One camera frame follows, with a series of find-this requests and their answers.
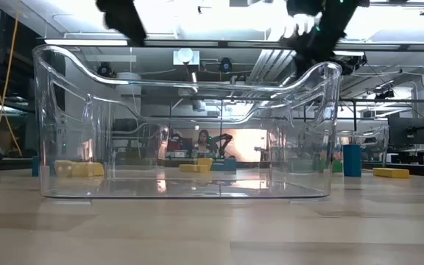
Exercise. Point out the yellow sponge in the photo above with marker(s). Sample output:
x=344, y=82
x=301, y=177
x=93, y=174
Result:
x=391, y=173

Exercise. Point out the clear plastic bin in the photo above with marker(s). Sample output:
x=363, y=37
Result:
x=182, y=191
x=162, y=138
x=379, y=140

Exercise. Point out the person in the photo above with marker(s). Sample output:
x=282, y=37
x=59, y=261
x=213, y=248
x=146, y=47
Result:
x=202, y=141

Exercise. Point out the black round ceiling fixture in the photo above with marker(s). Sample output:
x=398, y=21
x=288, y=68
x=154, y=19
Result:
x=105, y=69
x=225, y=65

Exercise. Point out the white box with round light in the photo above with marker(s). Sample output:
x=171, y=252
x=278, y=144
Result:
x=185, y=56

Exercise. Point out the black background robot arm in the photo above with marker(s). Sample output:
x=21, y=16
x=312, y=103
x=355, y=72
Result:
x=223, y=141

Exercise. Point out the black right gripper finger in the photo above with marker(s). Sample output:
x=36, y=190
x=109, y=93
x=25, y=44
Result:
x=307, y=64

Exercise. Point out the small blue wooden block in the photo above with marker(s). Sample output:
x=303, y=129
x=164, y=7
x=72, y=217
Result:
x=35, y=167
x=230, y=164

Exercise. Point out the black rail camera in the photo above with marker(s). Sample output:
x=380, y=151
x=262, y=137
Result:
x=384, y=94

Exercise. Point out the blue wooden cylinder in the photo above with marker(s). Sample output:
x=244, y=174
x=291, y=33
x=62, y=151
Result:
x=352, y=160

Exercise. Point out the black background monitor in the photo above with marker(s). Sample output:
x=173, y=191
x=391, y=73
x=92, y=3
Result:
x=407, y=130

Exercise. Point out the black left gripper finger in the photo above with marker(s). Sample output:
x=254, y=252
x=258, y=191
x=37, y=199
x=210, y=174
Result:
x=138, y=37

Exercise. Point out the red background object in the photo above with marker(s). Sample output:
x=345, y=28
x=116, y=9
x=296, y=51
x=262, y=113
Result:
x=174, y=144

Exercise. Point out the small yellow wooden block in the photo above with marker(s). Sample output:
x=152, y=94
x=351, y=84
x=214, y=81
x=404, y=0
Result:
x=88, y=169
x=64, y=168

